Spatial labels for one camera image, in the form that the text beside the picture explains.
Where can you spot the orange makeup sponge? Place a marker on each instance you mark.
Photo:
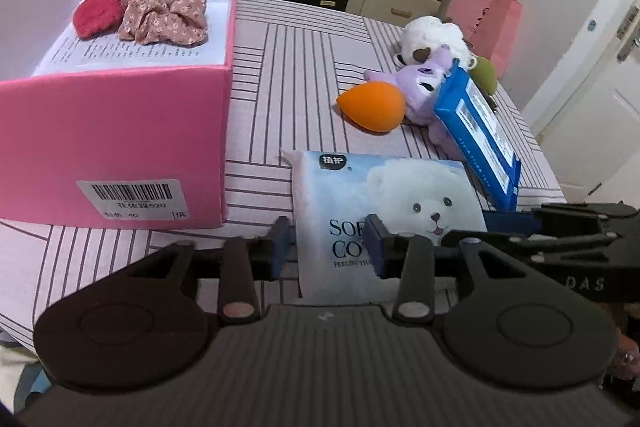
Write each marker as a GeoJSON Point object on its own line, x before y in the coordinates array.
{"type": "Point", "coordinates": [372, 104]}

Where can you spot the purple plush toy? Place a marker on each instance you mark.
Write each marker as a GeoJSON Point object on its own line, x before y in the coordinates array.
{"type": "Point", "coordinates": [422, 82]}

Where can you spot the blue wipes packet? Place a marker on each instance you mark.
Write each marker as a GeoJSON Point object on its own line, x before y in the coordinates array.
{"type": "Point", "coordinates": [475, 132]}

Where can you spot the pink paper bag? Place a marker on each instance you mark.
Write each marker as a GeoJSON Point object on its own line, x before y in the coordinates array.
{"type": "Point", "coordinates": [492, 27]}

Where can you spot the person's right hand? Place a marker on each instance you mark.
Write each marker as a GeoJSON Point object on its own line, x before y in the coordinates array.
{"type": "Point", "coordinates": [630, 357]}

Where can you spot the printed paper sheet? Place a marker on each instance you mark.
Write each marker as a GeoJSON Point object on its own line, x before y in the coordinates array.
{"type": "Point", "coordinates": [100, 56]}

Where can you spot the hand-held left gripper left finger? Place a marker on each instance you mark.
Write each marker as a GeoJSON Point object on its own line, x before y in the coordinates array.
{"type": "Point", "coordinates": [281, 252]}

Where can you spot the olive green makeup sponge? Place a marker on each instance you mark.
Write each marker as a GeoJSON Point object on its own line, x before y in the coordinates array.
{"type": "Point", "coordinates": [485, 74]}

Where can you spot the pink floral scrunchie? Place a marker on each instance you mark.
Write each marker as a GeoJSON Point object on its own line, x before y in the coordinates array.
{"type": "Point", "coordinates": [162, 12]}

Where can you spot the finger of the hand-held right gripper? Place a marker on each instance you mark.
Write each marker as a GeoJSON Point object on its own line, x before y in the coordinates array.
{"type": "Point", "coordinates": [510, 221]}
{"type": "Point", "coordinates": [500, 238]}

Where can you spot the bear print tissue pack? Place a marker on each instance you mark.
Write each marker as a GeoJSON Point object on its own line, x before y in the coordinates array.
{"type": "Point", "coordinates": [350, 187]}

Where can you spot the white door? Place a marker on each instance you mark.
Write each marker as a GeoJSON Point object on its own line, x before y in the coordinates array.
{"type": "Point", "coordinates": [600, 107]}

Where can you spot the white plush toy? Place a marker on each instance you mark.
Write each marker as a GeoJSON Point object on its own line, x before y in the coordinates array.
{"type": "Point", "coordinates": [430, 34]}

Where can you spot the pink cardboard box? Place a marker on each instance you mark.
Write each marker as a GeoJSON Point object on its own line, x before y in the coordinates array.
{"type": "Point", "coordinates": [125, 122]}

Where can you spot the red fuzzy scrunchie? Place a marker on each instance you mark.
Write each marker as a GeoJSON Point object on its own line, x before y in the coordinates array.
{"type": "Point", "coordinates": [97, 14]}

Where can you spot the striped pink bed sheet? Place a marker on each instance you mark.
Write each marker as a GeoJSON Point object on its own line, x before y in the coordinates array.
{"type": "Point", "coordinates": [300, 57]}

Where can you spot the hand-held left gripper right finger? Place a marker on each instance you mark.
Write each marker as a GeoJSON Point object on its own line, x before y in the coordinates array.
{"type": "Point", "coordinates": [375, 249]}

